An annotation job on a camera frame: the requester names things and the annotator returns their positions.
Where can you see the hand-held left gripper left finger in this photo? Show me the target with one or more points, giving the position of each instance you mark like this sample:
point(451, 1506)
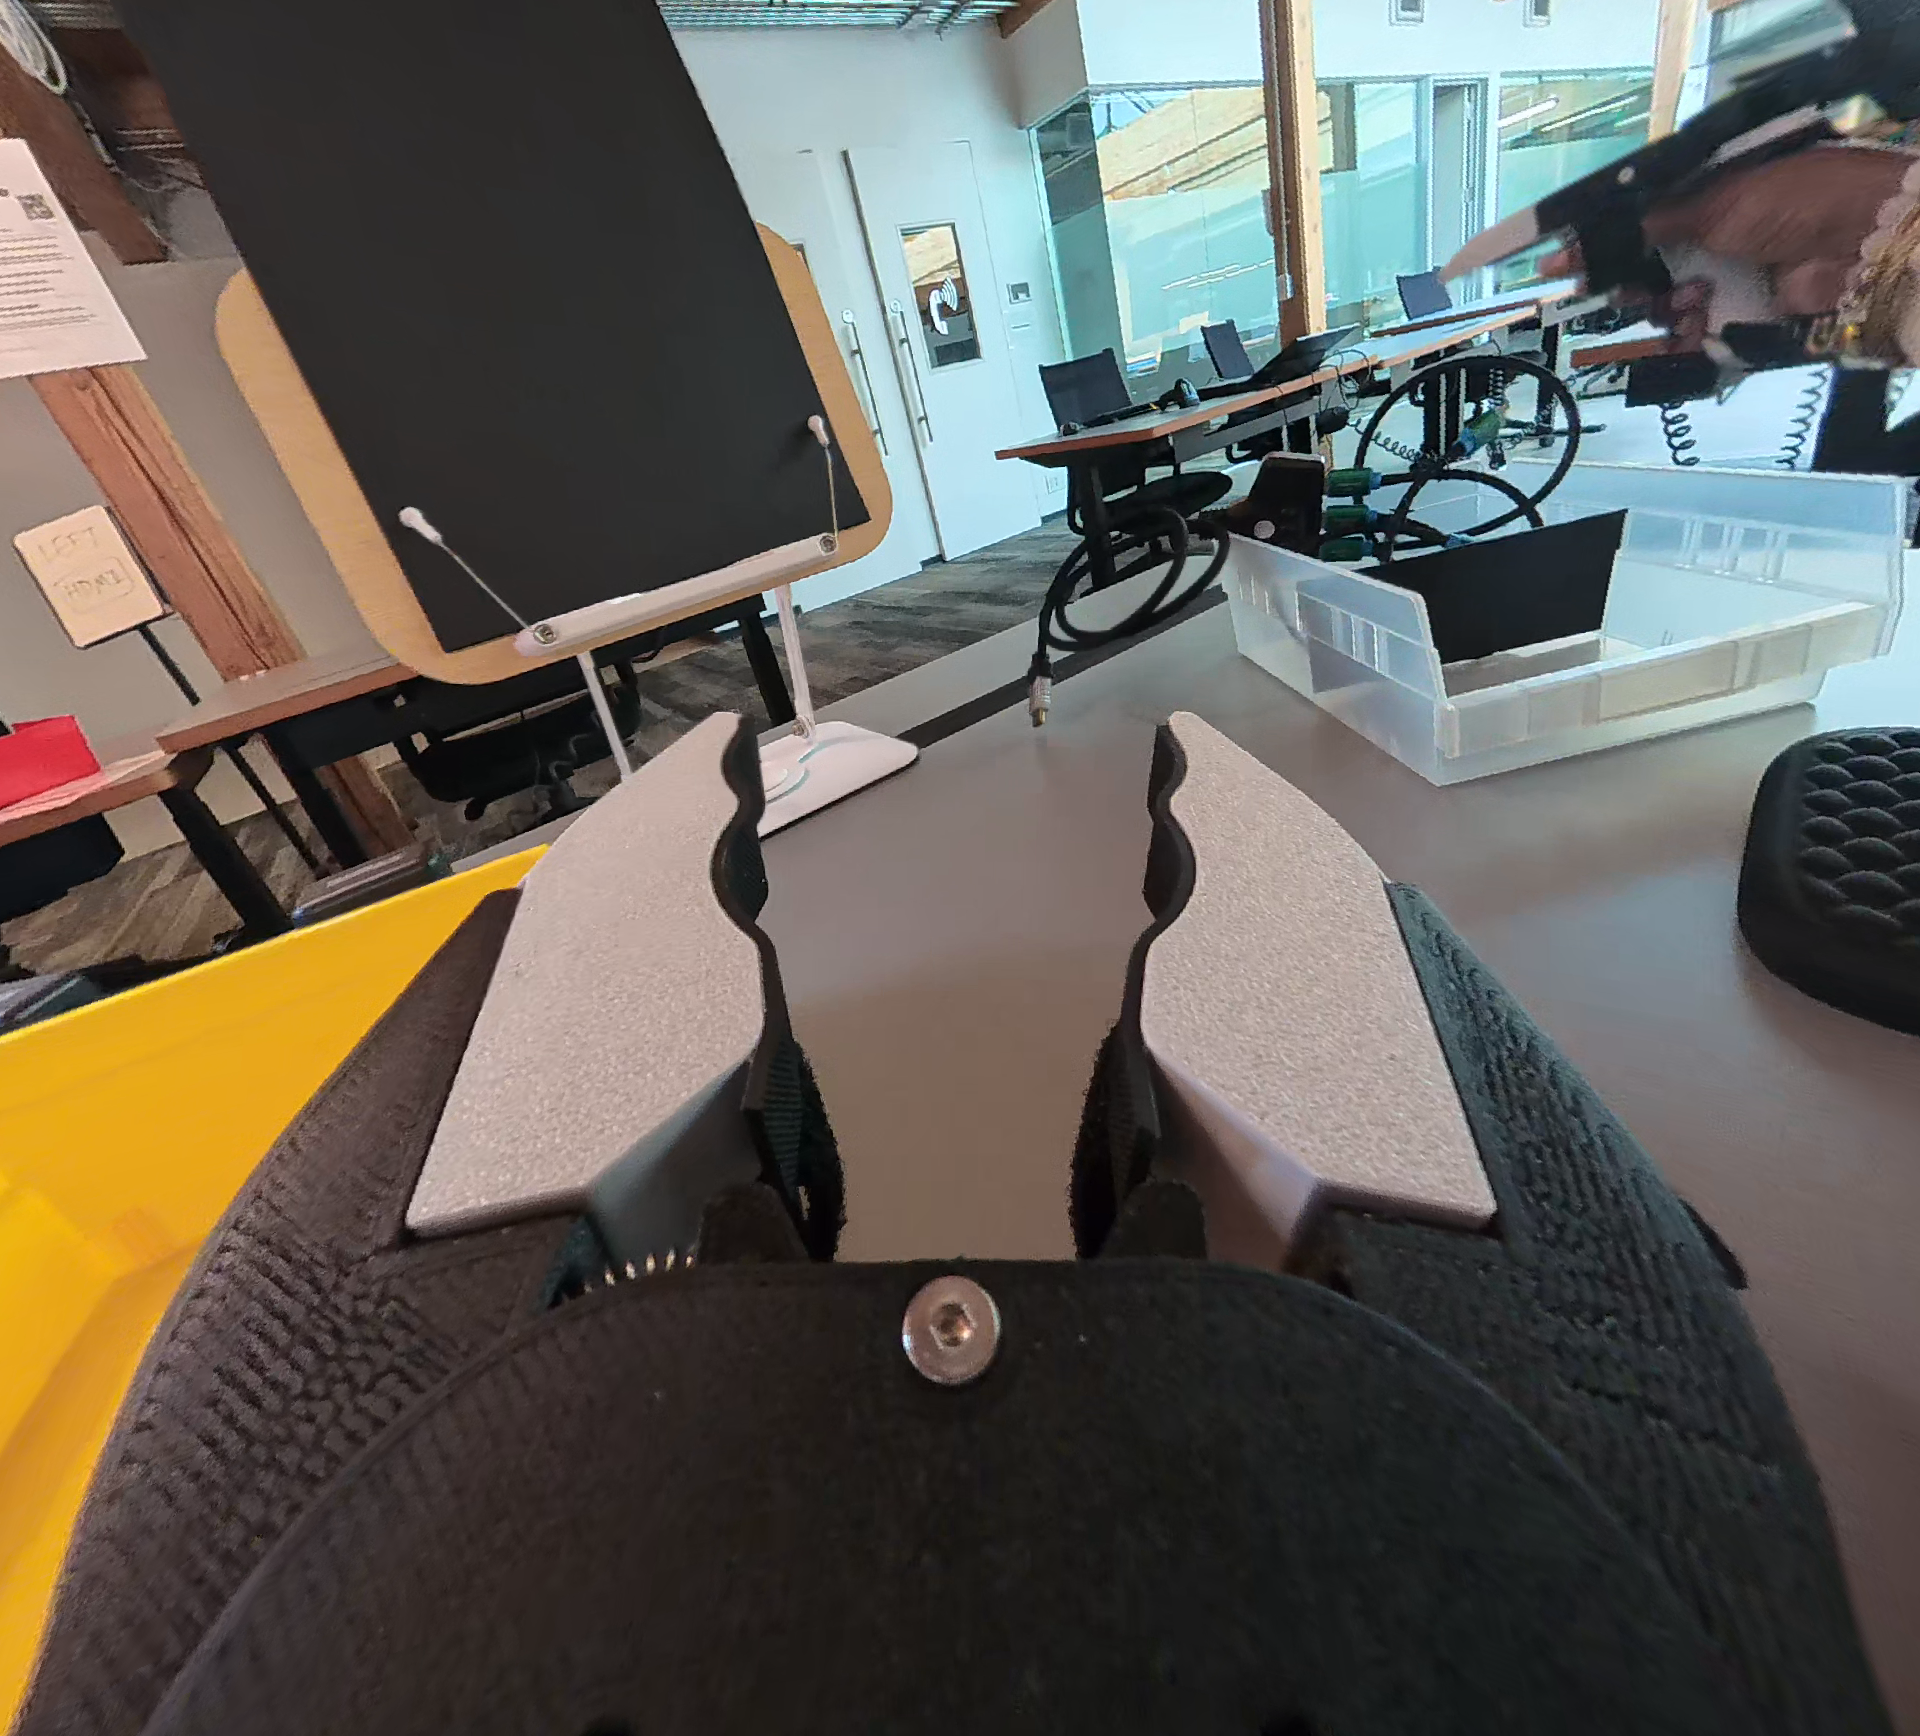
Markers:
point(600, 1016)

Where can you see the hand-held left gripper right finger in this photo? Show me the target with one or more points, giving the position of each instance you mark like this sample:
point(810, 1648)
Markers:
point(1291, 1016)

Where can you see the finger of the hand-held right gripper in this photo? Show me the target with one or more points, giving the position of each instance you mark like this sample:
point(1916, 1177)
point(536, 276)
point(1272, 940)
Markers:
point(1501, 245)

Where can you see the black HDMI switch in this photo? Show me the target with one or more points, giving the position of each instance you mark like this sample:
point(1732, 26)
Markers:
point(1287, 508)

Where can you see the clear plastic bin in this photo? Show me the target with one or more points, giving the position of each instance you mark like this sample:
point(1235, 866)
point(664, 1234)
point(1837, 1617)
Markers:
point(1652, 702)

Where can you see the wooden top office desk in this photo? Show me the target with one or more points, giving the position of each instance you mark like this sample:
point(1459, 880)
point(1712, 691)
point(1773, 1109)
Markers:
point(1142, 427)
point(270, 702)

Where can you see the person's right hand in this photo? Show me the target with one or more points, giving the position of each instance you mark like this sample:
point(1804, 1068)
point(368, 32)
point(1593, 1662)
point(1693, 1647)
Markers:
point(1772, 221)

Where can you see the black laptop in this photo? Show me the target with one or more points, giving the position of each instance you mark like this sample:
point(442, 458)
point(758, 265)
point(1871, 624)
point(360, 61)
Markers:
point(1305, 357)

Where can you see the wooden pillar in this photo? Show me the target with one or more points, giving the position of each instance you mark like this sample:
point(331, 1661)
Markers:
point(1291, 116)

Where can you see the black bin divider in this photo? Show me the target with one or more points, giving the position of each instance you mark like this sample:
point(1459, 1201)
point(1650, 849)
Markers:
point(1501, 596)

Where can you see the black office chair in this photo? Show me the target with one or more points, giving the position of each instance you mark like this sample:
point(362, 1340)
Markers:
point(1083, 388)

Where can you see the yellow plastic bin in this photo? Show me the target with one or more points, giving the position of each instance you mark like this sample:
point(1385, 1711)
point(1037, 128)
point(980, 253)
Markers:
point(151, 1135)

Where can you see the black bumpy wrist rest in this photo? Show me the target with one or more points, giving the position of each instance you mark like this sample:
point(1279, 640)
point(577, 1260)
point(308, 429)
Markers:
point(1844, 866)

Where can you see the red box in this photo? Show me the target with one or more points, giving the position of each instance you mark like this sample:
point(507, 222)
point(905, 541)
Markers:
point(47, 761)

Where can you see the handwritten paper note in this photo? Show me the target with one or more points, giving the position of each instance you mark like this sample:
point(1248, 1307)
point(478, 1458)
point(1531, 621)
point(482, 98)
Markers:
point(91, 574)

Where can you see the black board on white stand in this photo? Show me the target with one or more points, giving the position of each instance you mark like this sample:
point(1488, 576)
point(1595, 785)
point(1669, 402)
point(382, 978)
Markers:
point(449, 191)

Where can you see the printed paper sign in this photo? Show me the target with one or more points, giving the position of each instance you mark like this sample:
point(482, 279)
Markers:
point(60, 265)

